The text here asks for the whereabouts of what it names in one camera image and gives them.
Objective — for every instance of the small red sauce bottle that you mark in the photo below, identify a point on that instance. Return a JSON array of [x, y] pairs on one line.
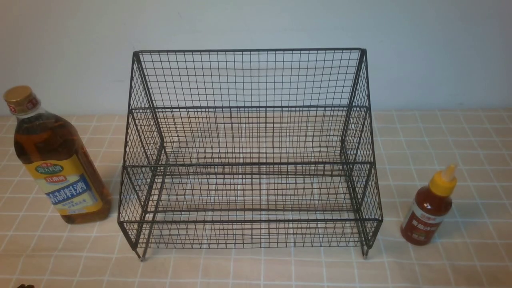
[[429, 207]]

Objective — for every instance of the large cooking wine bottle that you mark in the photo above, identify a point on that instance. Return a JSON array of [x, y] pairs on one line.
[[55, 156]]

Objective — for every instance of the checkered beige tablecloth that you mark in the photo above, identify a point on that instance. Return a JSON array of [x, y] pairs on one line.
[[471, 249]]

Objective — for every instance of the black wire mesh shelf rack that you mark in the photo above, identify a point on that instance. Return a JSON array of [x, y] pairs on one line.
[[249, 148]]

